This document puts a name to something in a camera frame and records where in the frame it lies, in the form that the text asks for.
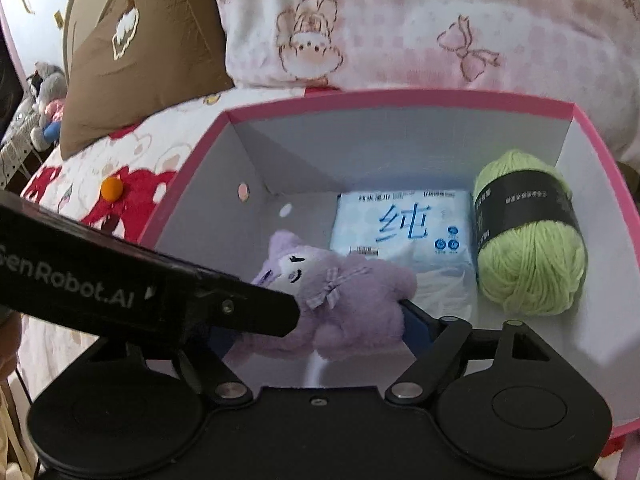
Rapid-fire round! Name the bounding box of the purple plush toy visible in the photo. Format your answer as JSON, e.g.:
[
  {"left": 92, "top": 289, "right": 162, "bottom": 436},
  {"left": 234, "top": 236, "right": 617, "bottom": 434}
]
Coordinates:
[{"left": 237, "top": 230, "right": 418, "bottom": 361}]

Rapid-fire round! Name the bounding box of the clear floss pick box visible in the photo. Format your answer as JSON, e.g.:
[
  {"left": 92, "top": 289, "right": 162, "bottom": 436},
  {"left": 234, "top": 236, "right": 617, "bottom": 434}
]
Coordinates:
[{"left": 395, "top": 250, "right": 476, "bottom": 321}]

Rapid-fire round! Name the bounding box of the white patterned bedside cloth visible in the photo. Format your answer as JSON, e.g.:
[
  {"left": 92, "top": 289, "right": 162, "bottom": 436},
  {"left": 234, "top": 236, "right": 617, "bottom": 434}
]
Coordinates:
[{"left": 0, "top": 110, "right": 43, "bottom": 188}]

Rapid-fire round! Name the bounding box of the pink cardboard box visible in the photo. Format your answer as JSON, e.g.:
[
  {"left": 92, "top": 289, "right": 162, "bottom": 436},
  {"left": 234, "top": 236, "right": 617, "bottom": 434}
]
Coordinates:
[{"left": 135, "top": 89, "right": 640, "bottom": 441}]

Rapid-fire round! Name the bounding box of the cream cloth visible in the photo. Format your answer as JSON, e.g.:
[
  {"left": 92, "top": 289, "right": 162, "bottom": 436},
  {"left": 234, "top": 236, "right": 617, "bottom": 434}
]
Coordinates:
[{"left": 0, "top": 375, "right": 36, "bottom": 480}]

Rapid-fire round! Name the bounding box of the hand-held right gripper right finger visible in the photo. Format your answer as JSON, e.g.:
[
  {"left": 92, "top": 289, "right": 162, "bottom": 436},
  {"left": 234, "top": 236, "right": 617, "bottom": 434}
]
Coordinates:
[{"left": 385, "top": 299, "right": 563, "bottom": 407}]

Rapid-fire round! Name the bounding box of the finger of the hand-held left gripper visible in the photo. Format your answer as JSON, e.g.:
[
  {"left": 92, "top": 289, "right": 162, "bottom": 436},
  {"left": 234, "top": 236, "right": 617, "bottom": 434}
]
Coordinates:
[{"left": 192, "top": 267, "right": 302, "bottom": 338}]

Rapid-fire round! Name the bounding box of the grey plush toy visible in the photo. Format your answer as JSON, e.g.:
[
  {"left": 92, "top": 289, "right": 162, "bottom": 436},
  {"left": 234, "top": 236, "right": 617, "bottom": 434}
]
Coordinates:
[{"left": 27, "top": 62, "right": 68, "bottom": 151}]

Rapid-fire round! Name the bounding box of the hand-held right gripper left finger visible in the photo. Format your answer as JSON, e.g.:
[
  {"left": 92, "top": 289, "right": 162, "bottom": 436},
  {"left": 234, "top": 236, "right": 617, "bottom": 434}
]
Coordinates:
[{"left": 75, "top": 330, "right": 254, "bottom": 407}]

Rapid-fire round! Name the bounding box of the green yarn ball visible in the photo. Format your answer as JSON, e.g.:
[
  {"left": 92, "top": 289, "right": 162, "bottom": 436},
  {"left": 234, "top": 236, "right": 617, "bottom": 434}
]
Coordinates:
[{"left": 472, "top": 149, "right": 588, "bottom": 317}]

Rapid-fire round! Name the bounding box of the blue wet wipes pack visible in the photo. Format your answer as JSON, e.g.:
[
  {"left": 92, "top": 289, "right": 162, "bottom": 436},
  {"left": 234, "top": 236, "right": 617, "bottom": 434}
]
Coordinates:
[{"left": 330, "top": 190, "right": 476, "bottom": 268}]

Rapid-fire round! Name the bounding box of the brown pillow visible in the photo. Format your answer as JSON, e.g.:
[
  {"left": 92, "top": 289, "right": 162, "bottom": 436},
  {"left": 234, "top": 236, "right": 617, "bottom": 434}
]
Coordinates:
[{"left": 59, "top": 0, "right": 236, "bottom": 158}]

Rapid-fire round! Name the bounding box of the pink curtain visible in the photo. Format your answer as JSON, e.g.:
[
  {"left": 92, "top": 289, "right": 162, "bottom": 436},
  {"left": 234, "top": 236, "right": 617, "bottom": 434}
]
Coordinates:
[{"left": 0, "top": 2, "right": 26, "bottom": 91}]

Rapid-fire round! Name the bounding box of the pink checked pillow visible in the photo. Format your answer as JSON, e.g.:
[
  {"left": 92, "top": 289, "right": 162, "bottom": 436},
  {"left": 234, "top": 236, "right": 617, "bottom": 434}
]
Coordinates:
[{"left": 200, "top": 0, "right": 640, "bottom": 161}]

